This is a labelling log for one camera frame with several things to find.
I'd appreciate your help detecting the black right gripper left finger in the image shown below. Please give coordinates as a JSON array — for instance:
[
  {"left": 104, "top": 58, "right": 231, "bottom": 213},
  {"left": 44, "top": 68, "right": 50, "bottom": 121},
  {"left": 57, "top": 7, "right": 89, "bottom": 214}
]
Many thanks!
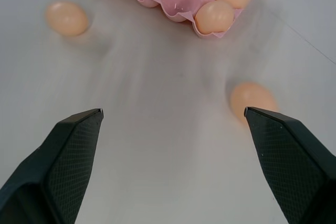
[{"left": 0, "top": 108, "right": 104, "bottom": 224}]

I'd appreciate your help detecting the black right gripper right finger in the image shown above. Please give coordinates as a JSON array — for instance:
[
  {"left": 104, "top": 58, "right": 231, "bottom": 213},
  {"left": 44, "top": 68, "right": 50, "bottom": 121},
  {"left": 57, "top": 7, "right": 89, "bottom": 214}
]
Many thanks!
[{"left": 244, "top": 106, "right": 336, "bottom": 224}]

